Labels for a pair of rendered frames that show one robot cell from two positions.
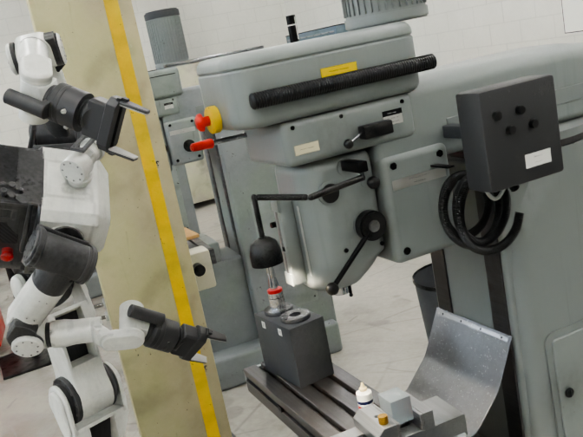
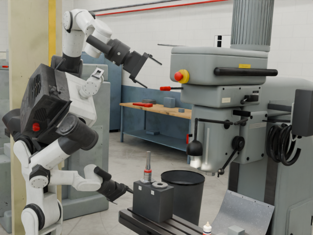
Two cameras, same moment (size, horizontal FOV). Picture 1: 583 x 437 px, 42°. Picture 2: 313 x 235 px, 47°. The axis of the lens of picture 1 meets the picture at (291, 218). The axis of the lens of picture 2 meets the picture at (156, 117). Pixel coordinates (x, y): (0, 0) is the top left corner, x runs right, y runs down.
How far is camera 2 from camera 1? 0.79 m
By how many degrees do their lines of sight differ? 20
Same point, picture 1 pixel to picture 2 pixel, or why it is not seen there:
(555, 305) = (292, 194)
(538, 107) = not seen: outside the picture
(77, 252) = (91, 132)
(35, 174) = (64, 85)
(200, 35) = not seen: hidden behind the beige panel
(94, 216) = (94, 114)
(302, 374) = (161, 215)
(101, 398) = (53, 218)
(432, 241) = (256, 156)
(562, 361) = (291, 220)
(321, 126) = (232, 91)
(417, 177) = (257, 124)
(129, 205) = not seen: hidden behind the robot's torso
